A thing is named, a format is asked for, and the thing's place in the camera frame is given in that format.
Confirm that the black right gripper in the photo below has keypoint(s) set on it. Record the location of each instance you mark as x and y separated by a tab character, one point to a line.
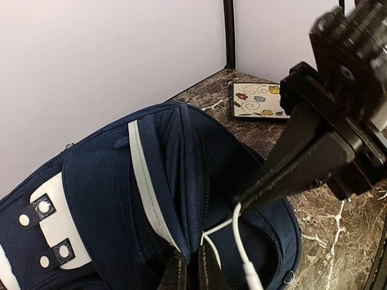
337	113

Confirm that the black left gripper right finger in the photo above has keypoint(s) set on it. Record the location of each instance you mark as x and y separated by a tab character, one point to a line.
209	273

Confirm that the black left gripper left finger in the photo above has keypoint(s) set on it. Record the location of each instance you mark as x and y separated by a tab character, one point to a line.
175	274

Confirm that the white charger with cable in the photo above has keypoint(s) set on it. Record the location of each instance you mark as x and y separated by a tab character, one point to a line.
252	277

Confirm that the navy blue student backpack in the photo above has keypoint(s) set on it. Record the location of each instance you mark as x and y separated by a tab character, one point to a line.
109	211

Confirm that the floral square ceramic plate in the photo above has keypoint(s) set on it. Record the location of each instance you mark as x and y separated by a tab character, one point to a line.
257	100

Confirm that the black right corner frame post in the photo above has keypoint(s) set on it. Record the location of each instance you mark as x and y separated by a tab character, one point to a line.
229	25

